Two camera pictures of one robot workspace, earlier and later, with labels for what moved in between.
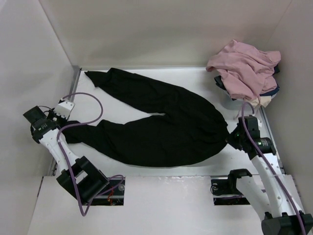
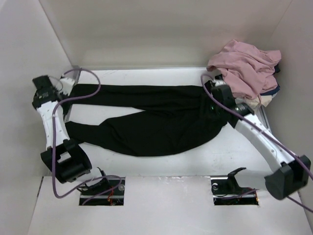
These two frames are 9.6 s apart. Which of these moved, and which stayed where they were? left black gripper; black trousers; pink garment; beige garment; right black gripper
Moved: right black gripper; left black gripper; black trousers
Stayed: pink garment; beige garment
